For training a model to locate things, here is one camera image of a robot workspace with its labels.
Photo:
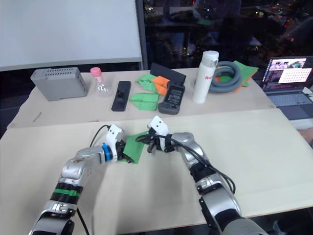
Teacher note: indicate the orange folded paper airplane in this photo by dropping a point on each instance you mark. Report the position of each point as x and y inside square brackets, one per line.
[161, 84]

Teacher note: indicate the grey vented metal box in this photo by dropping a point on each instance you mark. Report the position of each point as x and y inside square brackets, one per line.
[58, 83]

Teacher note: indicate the black handheld controller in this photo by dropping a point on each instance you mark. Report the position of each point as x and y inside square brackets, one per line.
[172, 99]

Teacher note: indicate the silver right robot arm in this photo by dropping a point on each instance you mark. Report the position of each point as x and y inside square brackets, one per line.
[215, 191]

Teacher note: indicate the white projection screen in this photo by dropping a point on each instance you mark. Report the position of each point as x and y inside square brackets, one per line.
[68, 31]

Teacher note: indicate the grey window frame post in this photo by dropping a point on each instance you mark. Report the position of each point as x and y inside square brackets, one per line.
[142, 34]

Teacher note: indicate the person's bare forearm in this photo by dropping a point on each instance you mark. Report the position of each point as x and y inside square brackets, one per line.
[308, 138]

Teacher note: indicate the green paper sheet stack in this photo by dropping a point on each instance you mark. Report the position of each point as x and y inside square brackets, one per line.
[248, 71]

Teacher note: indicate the orange paper sheet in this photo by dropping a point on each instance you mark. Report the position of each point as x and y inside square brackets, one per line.
[240, 88]

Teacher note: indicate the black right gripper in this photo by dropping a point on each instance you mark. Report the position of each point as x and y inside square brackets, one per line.
[150, 146]

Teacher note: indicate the black flat rectangular panel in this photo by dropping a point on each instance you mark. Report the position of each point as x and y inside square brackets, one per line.
[168, 73]

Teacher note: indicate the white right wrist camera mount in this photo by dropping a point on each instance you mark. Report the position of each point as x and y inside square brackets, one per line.
[159, 125]

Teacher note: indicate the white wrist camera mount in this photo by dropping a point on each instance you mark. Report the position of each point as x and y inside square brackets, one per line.
[114, 134]
[159, 125]

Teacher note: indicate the black flat remote-shaped holder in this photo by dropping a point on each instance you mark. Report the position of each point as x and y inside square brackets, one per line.
[121, 96]

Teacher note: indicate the clear bottle with pink cap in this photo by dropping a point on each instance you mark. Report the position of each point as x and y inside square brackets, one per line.
[99, 83]

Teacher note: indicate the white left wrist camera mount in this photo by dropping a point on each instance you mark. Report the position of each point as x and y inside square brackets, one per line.
[114, 134]

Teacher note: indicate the white thermos bottle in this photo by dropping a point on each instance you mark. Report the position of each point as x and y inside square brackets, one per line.
[204, 78]

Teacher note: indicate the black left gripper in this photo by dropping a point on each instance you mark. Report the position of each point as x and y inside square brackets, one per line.
[119, 150]

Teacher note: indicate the green folded paper airplane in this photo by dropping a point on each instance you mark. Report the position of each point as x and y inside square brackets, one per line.
[146, 82]
[144, 101]

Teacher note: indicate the grey open laptop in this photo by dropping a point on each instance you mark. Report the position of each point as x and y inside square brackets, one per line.
[288, 80]

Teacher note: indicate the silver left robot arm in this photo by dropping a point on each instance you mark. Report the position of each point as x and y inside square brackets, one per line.
[78, 166]

